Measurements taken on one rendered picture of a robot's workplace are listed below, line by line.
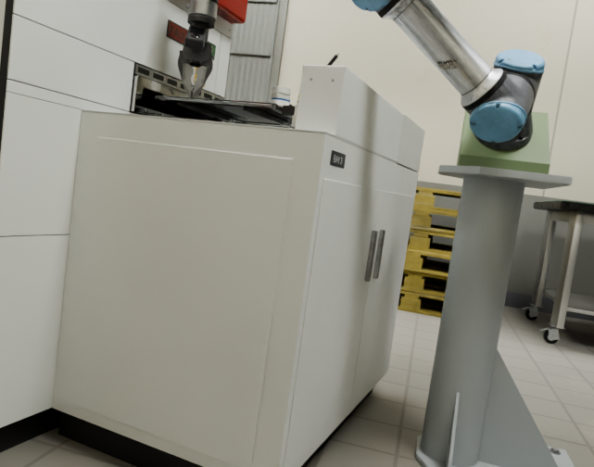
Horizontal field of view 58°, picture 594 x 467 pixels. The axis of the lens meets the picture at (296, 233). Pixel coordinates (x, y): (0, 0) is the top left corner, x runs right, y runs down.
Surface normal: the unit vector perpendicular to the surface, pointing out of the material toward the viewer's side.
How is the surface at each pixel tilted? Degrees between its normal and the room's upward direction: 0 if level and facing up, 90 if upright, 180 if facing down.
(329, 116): 90
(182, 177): 90
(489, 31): 90
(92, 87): 90
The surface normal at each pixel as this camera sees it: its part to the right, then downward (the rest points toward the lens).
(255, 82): -0.25, 0.05
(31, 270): 0.91, 0.16
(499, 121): -0.37, 0.77
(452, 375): -0.55, 0.00
